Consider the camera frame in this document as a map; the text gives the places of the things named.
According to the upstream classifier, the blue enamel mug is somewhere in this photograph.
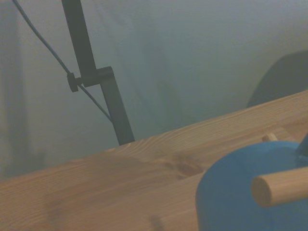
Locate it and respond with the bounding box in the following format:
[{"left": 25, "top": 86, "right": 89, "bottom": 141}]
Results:
[{"left": 195, "top": 134, "right": 308, "bottom": 231}]

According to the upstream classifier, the black camera stand pole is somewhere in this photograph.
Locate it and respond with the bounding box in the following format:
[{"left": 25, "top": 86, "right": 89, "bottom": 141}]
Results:
[{"left": 61, "top": 0, "right": 135, "bottom": 146}]

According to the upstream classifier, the dark rounded object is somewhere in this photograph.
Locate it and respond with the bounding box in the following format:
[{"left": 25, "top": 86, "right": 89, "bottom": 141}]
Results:
[{"left": 246, "top": 50, "right": 308, "bottom": 108}]

